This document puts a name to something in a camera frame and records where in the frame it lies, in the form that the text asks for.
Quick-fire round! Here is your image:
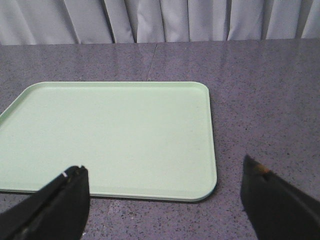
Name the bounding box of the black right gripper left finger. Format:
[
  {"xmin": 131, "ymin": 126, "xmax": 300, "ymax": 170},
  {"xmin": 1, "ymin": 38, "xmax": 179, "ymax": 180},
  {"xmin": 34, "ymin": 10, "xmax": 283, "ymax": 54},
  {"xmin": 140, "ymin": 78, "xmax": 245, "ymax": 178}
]
[{"xmin": 0, "ymin": 166, "xmax": 90, "ymax": 240}]

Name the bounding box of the grey pleated curtain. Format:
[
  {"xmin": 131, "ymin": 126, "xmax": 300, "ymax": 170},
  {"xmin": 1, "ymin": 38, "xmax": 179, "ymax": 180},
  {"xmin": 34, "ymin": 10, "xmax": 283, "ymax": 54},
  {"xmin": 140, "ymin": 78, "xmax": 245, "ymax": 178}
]
[{"xmin": 0, "ymin": 0, "xmax": 320, "ymax": 45}]

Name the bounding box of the light green serving tray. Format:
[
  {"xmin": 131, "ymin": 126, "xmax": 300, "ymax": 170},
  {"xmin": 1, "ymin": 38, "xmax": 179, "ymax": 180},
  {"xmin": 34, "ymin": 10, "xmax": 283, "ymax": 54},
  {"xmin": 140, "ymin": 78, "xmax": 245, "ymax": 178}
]
[{"xmin": 0, "ymin": 81, "xmax": 217, "ymax": 202}]

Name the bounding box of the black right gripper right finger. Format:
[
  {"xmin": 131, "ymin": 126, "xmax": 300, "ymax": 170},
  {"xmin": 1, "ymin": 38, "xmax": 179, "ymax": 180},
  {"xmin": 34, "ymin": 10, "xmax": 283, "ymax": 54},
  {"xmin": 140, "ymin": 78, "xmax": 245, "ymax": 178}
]
[{"xmin": 240, "ymin": 155, "xmax": 320, "ymax": 240}]

